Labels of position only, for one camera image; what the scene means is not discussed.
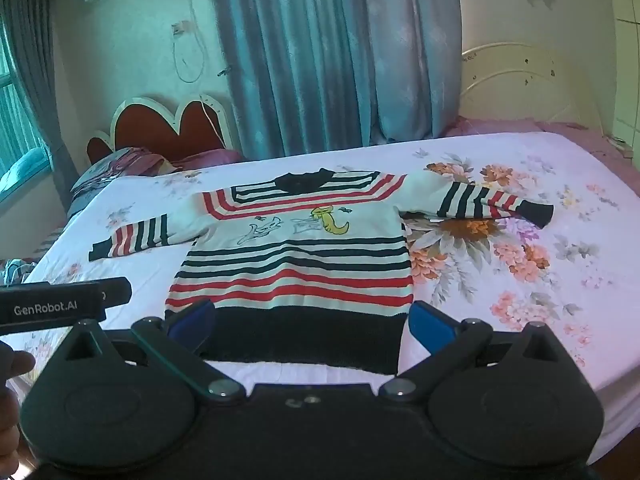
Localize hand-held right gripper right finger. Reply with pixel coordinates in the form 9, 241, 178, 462
378, 301, 576, 404

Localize pink blanket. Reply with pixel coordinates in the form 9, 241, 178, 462
445, 116, 608, 138

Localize red scalloped headboard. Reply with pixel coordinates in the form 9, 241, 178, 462
86, 92, 236, 166

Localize pink pillow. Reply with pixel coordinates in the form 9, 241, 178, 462
170, 149, 243, 171

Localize bed with floral sheet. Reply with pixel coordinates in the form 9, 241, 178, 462
0, 132, 640, 466

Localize person's left hand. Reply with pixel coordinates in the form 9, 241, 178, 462
0, 342, 37, 461

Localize stack of folded quilts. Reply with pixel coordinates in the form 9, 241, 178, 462
70, 146, 171, 201

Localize blue white patterned cloth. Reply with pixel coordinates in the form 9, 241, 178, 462
0, 257, 36, 286

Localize blue quilt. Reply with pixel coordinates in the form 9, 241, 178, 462
0, 147, 51, 193

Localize grey plaid quilt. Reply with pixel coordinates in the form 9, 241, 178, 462
35, 195, 96, 258

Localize white cable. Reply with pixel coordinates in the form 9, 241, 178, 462
172, 0, 224, 150

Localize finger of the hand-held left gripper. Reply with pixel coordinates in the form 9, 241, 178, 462
100, 277, 133, 307

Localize cream headboard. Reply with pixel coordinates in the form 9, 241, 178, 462
459, 42, 608, 131

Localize window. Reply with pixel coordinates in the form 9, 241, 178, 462
0, 25, 51, 196

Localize striped knit sweater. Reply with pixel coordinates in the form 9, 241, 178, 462
89, 167, 555, 376

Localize grey curtain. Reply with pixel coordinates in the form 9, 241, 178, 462
0, 0, 78, 188

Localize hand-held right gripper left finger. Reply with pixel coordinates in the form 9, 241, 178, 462
49, 299, 247, 404

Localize blue curtain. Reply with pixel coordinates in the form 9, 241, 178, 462
207, 0, 463, 158

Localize cream wardrobe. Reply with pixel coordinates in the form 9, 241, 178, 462
605, 0, 640, 156

